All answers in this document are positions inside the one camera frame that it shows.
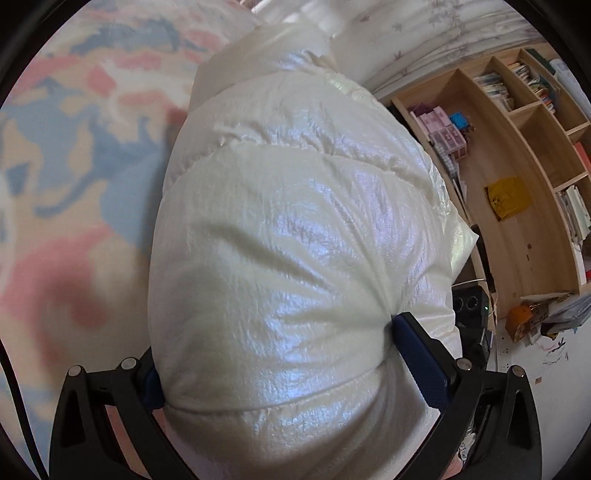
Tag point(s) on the wooden bookshelf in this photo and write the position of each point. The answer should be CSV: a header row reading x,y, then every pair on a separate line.
x,y
508,240

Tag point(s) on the row of colourful books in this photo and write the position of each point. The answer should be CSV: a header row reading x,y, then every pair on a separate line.
x,y
535,85

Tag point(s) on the red book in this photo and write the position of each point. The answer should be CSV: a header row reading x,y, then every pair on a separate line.
x,y
582,154

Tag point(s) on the pile of papers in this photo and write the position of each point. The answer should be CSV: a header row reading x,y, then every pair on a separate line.
x,y
563,311

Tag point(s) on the row of thin books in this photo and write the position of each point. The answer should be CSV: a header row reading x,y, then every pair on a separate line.
x,y
496,90

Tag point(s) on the row of pale books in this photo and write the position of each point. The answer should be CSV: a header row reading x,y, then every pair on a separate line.
x,y
575,212

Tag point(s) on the white puffer jacket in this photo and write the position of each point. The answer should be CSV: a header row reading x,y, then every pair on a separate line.
x,y
295,230

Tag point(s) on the pink drawer organizer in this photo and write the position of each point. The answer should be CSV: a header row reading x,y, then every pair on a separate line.
x,y
450,143

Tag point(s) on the pastel printed bed blanket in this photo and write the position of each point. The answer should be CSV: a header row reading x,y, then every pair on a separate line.
x,y
69,138

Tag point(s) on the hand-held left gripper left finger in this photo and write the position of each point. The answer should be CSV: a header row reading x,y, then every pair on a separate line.
x,y
152,392

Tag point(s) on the pink storage box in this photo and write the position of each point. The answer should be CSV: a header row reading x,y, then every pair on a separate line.
x,y
431,120

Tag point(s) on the white floral curtain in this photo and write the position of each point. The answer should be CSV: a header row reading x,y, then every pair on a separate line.
x,y
415,37

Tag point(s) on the black device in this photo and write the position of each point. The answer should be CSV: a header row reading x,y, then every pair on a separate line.
x,y
471,307

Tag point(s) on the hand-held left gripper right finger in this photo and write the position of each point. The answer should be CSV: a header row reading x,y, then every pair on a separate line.
x,y
418,360

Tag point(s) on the orange box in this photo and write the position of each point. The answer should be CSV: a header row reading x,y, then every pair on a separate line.
x,y
517,323

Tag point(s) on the blue box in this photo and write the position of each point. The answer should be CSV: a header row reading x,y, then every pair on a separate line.
x,y
460,122

